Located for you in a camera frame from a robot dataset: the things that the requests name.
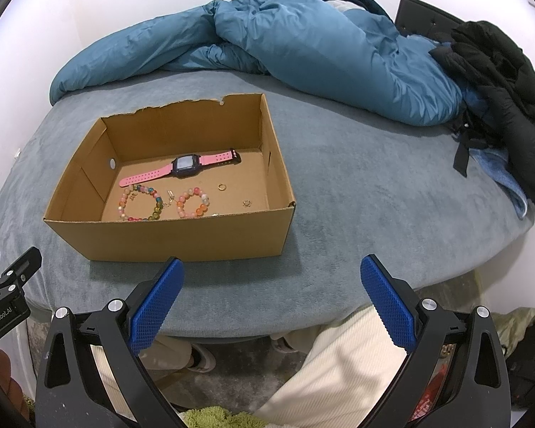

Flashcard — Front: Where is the person's right leg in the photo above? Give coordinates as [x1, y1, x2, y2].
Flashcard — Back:
[254, 307, 411, 428]

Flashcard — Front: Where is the brown cardboard box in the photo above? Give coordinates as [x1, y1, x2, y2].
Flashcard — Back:
[43, 93, 297, 263]

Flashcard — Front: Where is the orange pink bead bracelet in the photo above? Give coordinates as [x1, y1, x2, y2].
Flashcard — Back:
[175, 187, 212, 220]

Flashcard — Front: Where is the grey bed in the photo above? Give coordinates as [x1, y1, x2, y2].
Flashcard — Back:
[0, 69, 535, 337]

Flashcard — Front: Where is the pink strap watch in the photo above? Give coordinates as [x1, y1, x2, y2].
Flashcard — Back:
[118, 148, 242, 189]

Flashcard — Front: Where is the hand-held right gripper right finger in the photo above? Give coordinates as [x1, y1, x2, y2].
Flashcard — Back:
[360, 254, 513, 428]

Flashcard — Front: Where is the olive cloth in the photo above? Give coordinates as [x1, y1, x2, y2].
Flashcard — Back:
[490, 307, 535, 344]

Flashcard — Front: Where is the black bag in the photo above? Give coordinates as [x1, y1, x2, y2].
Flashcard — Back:
[504, 319, 535, 411]

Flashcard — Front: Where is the green rug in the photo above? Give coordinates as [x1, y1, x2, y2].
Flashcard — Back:
[183, 406, 268, 428]

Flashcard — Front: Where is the person's leg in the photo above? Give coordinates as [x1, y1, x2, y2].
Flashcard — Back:
[138, 334, 194, 371]
[254, 307, 411, 428]

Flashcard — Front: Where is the person's left leg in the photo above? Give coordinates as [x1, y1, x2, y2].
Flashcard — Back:
[138, 334, 194, 371]

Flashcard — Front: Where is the blue towel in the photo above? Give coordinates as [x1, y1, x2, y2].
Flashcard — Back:
[461, 80, 529, 220]

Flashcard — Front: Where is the blue duvet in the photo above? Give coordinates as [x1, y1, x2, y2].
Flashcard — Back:
[49, 0, 464, 126]

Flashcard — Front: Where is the navy pillow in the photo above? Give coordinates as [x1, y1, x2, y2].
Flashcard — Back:
[294, 0, 388, 23]

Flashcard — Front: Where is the grey slipper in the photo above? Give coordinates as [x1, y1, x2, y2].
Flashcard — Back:
[187, 343, 217, 373]
[270, 334, 308, 355]

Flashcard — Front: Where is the black bag strap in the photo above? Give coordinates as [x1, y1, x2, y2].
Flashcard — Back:
[452, 111, 489, 178]

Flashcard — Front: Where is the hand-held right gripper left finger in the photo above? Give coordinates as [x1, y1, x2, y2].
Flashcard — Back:
[35, 256, 185, 428]

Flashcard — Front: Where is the multicolour bead bracelet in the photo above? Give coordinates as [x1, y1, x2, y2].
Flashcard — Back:
[117, 184, 163, 223]

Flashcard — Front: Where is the black headboard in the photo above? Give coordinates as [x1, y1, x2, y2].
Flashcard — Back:
[394, 0, 469, 39]

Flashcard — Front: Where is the black puffer jacket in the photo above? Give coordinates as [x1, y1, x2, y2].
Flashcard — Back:
[429, 20, 535, 212]

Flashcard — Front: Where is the person's left hand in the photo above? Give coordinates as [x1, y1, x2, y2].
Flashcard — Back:
[0, 351, 27, 420]

